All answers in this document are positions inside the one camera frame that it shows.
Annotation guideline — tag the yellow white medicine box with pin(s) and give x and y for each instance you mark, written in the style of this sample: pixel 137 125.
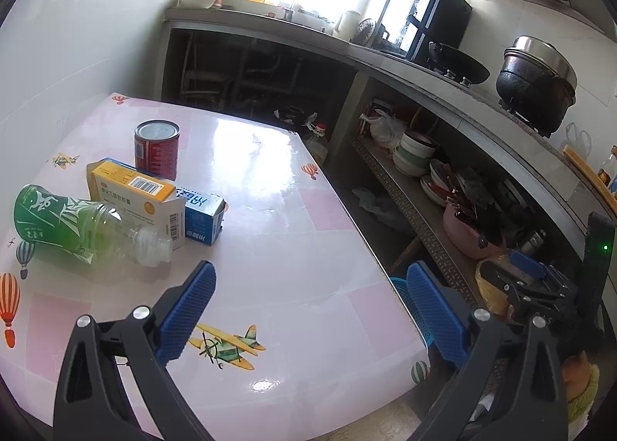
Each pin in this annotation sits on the yellow white medicine box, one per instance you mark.
pixel 130 183

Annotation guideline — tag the small metal cup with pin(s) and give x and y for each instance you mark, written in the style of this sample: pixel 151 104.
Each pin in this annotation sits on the small metal cup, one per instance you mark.
pixel 288 14

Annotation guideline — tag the dark metal vessel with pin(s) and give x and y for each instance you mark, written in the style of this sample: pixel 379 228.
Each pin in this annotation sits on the dark metal vessel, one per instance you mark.
pixel 366 31

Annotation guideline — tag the white enamel basin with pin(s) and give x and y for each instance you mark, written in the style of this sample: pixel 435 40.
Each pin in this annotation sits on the white enamel basin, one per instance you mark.
pixel 195 1

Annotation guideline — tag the blue plastic waste basket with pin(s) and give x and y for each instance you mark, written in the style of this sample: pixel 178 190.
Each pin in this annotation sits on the blue plastic waste basket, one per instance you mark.
pixel 402 294

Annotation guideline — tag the concrete kitchen counter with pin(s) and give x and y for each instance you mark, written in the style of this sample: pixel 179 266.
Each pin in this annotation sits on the concrete kitchen counter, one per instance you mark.
pixel 434 84

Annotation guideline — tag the yellow green cloth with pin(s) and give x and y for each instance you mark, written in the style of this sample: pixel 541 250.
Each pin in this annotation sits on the yellow green cloth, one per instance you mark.
pixel 581 383

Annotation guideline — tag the crumpled white bag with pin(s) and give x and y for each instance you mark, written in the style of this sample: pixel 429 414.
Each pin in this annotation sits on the crumpled white bag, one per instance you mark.
pixel 376 204

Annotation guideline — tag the blue white medicine box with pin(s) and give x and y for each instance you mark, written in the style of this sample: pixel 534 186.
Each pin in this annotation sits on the blue white medicine box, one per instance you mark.
pixel 202 219

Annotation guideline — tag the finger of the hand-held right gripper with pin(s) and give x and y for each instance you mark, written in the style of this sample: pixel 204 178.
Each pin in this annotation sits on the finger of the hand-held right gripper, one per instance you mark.
pixel 528 263
pixel 511 286

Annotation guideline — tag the stack of white plates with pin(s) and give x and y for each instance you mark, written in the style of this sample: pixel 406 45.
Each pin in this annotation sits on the stack of white plates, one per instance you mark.
pixel 436 185

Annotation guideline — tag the wooden cutting board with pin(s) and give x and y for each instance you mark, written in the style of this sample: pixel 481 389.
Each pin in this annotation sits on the wooden cutting board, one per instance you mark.
pixel 593 175

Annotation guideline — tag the pink printed tablecloth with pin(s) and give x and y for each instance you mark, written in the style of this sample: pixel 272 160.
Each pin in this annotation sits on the pink printed tablecloth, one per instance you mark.
pixel 270 209

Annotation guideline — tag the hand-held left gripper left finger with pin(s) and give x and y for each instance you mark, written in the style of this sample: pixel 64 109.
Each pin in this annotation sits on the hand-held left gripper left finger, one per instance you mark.
pixel 188 311

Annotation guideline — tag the pink plastic basin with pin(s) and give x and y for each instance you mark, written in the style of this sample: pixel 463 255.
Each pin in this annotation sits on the pink plastic basin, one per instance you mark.
pixel 462 233

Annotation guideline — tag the cooking oil bottle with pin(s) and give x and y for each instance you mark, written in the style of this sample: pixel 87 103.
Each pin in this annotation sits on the cooking oil bottle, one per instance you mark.
pixel 318 142

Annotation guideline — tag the black cooking pot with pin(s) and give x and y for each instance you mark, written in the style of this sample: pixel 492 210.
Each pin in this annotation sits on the black cooking pot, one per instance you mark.
pixel 530 96

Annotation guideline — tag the white plastic bag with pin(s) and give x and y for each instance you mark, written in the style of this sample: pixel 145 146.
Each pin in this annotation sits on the white plastic bag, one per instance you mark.
pixel 385 130

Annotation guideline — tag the red tin can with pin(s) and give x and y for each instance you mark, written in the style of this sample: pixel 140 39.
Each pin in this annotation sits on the red tin can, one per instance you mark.
pixel 156 151

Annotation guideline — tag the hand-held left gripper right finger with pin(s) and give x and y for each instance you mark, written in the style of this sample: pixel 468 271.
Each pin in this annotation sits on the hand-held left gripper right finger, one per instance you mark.
pixel 436 313

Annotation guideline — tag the black countertop cabinet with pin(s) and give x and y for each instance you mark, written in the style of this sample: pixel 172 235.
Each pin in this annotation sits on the black countertop cabinet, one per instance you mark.
pixel 424 16

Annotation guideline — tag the white bowl dark rim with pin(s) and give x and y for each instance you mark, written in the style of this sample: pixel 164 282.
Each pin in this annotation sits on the white bowl dark rim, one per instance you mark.
pixel 419 138

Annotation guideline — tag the glass bottle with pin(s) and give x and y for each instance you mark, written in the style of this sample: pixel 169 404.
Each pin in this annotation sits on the glass bottle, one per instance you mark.
pixel 606 166

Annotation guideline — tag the green plastic bottle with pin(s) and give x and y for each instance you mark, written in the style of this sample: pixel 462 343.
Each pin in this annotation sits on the green plastic bottle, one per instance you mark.
pixel 72 224

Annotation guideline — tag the yellow plastic bag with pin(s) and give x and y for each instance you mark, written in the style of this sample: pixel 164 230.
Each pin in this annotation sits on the yellow plastic bag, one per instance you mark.
pixel 489 286

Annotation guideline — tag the plain white bowl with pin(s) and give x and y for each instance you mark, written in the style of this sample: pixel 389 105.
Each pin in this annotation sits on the plain white bowl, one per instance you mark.
pixel 409 167

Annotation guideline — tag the white jug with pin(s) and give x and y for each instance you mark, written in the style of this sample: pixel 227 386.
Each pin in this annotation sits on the white jug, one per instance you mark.
pixel 347 24

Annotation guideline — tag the stainless steel container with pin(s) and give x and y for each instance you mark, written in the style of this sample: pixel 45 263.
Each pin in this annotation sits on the stainless steel container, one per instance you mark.
pixel 532 241

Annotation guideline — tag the dark ceramic jar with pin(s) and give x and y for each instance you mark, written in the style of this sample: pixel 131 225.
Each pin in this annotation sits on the dark ceramic jar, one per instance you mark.
pixel 296 115

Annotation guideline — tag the steel pot lid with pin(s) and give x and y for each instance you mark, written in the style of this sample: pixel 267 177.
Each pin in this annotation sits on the steel pot lid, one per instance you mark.
pixel 544 55

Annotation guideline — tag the black wok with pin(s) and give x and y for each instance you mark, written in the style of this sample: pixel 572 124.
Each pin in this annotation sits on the black wok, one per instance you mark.
pixel 458 62

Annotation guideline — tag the pale green bowl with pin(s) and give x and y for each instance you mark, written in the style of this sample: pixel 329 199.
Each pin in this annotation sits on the pale green bowl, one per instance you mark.
pixel 412 154

